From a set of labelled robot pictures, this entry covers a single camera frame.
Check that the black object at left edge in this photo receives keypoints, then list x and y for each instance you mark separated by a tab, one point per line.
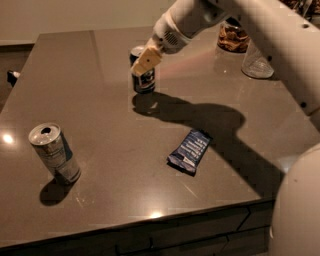
12	77

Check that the blue rxbar wrapper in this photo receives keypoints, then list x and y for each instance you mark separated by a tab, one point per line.
187	156

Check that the silver energy drink can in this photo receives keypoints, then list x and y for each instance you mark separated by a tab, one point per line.
53	149

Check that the dark cabinet drawers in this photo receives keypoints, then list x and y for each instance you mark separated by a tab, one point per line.
236	230

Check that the glass jar with black lid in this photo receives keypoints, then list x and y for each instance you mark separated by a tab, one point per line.
232	37

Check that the blue pepsi can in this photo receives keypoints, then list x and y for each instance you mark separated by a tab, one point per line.
145	83

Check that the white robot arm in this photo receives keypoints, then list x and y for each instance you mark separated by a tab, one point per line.
290	43

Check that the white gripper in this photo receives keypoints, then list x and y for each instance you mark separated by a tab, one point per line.
171	40

